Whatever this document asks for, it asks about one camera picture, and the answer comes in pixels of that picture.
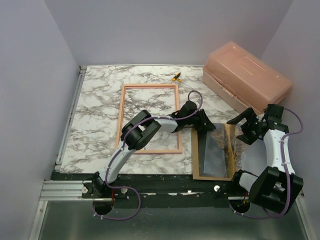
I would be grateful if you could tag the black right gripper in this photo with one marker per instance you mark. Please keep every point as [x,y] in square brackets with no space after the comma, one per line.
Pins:
[250,115]

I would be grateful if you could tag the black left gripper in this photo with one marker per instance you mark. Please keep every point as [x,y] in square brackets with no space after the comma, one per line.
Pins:
[204,124]

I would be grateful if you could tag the landscape photo print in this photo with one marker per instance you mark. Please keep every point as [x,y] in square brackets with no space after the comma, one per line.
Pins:
[251,158]

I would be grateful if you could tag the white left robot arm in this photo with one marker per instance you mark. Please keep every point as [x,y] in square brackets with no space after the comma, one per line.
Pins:
[138,132]

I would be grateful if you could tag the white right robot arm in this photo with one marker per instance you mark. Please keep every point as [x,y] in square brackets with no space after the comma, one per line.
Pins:
[272,162]

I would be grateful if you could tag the pink translucent plastic box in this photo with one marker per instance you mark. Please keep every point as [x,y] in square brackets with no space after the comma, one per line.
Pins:
[242,80]

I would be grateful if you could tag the brown frame backing board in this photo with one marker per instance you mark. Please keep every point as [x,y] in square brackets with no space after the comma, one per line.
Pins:
[195,161]

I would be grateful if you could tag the yellow black T-handle hex key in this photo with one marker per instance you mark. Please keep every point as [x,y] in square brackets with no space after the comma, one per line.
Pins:
[176,79]

